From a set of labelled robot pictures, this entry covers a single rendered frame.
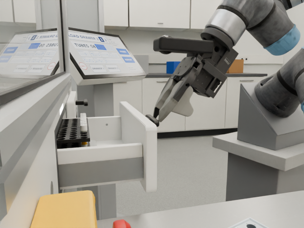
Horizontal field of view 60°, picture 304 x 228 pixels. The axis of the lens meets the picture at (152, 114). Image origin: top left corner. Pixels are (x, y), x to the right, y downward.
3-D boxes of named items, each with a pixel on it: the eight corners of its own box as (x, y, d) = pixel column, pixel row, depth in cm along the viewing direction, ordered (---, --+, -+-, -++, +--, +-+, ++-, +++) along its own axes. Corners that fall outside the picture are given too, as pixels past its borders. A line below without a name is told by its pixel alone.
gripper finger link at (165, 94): (171, 129, 58) (197, 95, 57) (149, 115, 56) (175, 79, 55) (168, 124, 61) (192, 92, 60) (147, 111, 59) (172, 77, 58)
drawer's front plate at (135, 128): (126, 142, 69) (125, 101, 67) (157, 193, 42) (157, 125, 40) (120, 143, 69) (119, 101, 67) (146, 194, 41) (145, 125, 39)
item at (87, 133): (87, 120, 60) (87, 117, 60) (90, 141, 43) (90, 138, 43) (79, 121, 59) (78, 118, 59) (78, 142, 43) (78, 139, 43)
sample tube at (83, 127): (81, 148, 49) (79, 124, 48) (87, 148, 49) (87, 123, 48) (81, 150, 47) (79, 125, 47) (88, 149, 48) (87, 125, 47)
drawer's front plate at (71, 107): (77, 121, 96) (76, 90, 94) (76, 143, 68) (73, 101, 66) (72, 121, 95) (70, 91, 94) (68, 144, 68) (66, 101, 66)
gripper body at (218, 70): (212, 101, 53) (245, 51, 53) (179, 77, 50) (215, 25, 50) (196, 97, 60) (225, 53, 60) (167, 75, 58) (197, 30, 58)
